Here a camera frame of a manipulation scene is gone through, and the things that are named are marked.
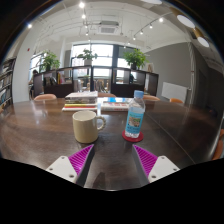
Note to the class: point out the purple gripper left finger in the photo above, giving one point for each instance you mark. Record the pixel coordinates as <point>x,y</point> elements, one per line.
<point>74,168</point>

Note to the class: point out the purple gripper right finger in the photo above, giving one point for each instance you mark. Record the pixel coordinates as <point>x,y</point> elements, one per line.
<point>151,168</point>

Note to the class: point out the clear plastic water bottle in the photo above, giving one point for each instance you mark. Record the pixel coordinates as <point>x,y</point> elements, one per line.
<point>135,115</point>

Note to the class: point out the red round coaster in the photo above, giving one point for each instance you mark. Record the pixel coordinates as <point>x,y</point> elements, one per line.
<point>131,139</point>

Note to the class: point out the cream ceramic mug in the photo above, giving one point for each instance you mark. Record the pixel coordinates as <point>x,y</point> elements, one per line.
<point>86,125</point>

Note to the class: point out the stack of books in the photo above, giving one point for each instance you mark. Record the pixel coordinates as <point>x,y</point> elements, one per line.
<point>81,101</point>

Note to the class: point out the orange chair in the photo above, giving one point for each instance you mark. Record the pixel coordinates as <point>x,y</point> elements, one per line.
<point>101,94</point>
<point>176,100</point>
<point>152,98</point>
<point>45,97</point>

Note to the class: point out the orange chair far right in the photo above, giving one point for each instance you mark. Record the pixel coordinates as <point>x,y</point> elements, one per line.
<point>176,100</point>

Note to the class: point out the orange chair right edge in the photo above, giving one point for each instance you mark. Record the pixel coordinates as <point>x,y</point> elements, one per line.
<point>219,147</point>

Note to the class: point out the open magazine with blue cover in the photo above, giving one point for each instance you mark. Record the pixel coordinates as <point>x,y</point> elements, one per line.
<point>114,103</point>

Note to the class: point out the orange chair far left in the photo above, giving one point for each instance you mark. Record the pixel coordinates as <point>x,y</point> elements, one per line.
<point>45,97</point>

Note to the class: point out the orange chair middle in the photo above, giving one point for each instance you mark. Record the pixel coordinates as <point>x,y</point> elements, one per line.
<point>101,94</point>

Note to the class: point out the white board panel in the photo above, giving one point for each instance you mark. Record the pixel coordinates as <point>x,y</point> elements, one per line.
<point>170,90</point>

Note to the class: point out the dark low shelf divider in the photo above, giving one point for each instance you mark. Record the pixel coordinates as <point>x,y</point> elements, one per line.
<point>122,82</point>

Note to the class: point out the seated person in background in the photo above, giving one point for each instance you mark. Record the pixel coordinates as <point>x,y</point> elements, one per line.
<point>31,83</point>

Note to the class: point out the left potted green plant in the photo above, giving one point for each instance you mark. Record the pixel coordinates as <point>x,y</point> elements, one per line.
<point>49,61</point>

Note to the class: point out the potted green plant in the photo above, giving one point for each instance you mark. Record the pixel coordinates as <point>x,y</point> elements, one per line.
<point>49,61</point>
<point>88,56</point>
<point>135,59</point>

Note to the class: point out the right potted green plant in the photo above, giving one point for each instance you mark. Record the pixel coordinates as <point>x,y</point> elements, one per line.
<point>135,59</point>

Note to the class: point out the middle potted green plant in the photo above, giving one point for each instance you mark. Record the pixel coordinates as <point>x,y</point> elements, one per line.
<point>88,56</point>

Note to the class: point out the tall bookshelf with books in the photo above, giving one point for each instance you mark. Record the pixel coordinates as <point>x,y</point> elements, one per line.
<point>6,77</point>

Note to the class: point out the ceiling air conditioner unit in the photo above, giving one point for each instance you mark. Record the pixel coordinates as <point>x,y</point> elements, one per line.
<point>108,27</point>

